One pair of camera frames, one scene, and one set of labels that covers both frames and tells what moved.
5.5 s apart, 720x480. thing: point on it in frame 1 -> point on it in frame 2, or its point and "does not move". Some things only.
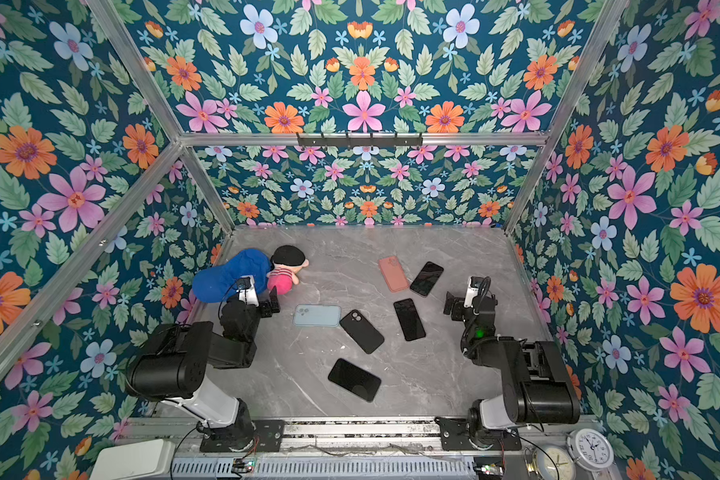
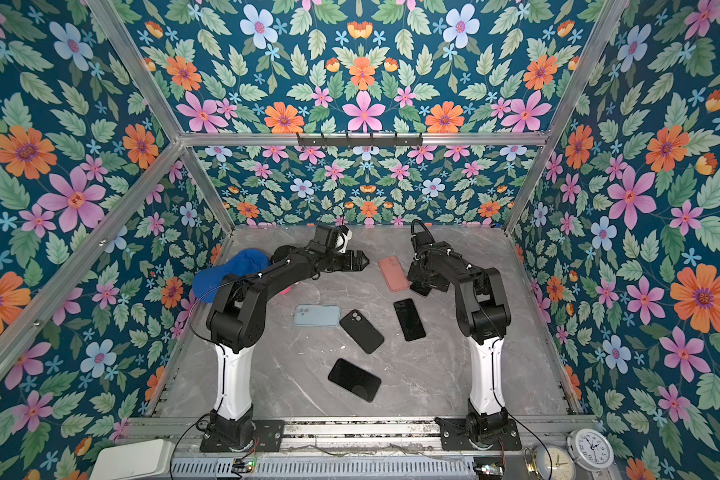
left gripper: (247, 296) -> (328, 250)
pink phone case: (394, 274) does not move
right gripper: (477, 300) -> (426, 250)
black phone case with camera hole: (362, 331) does not move
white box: (135, 461) does not move
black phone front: (354, 379) does not move
